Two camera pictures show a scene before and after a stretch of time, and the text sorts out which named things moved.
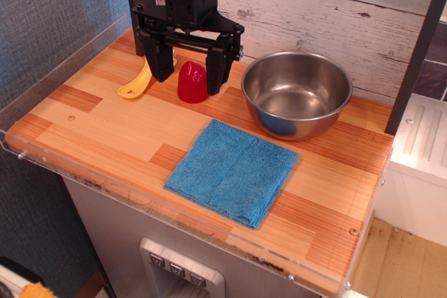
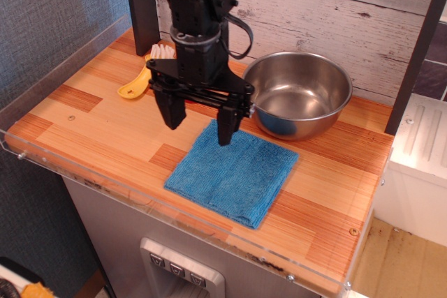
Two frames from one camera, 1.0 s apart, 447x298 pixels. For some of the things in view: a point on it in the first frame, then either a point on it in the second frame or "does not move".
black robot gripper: [191, 15] to [202, 72]
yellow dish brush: [137, 87] does not move
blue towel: [234, 170] does not move
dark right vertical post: [419, 51] does not move
